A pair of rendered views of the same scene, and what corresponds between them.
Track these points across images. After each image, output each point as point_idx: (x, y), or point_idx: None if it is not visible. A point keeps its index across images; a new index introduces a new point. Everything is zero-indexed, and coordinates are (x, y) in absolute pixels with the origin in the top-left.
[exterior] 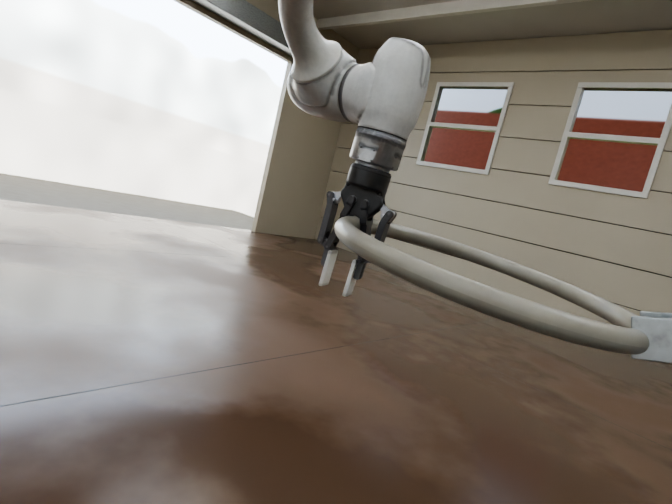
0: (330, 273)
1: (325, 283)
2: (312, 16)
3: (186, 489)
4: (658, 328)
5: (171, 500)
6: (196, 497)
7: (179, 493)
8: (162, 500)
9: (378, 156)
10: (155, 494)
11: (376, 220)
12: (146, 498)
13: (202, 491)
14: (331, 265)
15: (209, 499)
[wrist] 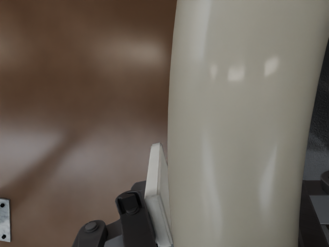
0: (163, 164)
1: (166, 164)
2: None
3: (46, 16)
4: None
5: (53, 35)
6: (59, 13)
7: (48, 24)
8: (49, 41)
9: None
10: (40, 42)
11: (284, 127)
12: (41, 51)
13: (55, 4)
14: (165, 187)
15: (67, 4)
